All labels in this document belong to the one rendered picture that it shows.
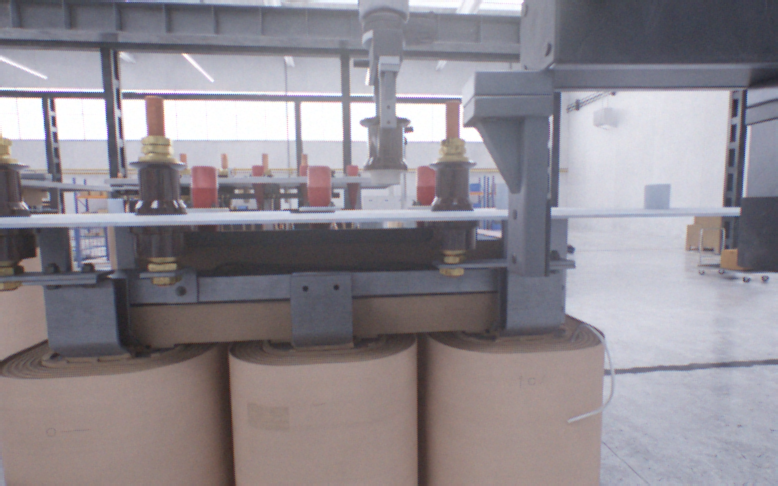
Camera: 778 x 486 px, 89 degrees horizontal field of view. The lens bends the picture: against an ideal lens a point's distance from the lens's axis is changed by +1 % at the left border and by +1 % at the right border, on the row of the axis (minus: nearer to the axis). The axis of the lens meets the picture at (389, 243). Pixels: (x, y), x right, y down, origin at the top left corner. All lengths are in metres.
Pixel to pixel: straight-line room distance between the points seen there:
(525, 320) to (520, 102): 0.72
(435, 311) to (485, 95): 0.76
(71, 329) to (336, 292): 0.49
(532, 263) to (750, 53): 0.14
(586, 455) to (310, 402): 0.60
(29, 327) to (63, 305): 2.21
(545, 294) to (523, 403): 0.23
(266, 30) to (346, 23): 1.63
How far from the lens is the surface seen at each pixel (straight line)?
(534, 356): 0.88
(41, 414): 0.99
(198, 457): 1.00
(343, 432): 0.86
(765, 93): 0.30
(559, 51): 0.22
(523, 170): 0.21
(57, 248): 1.02
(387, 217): 0.62
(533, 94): 0.22
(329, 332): 0.82
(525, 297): 0.88
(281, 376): 0.82
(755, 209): 0.30
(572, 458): 1.02
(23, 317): 3.14
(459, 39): 9.62
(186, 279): 0.89
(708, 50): 0.25
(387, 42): 0.70
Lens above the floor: 1.37
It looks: 5 degrees down
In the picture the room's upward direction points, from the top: 1 degrees counter-clockwise
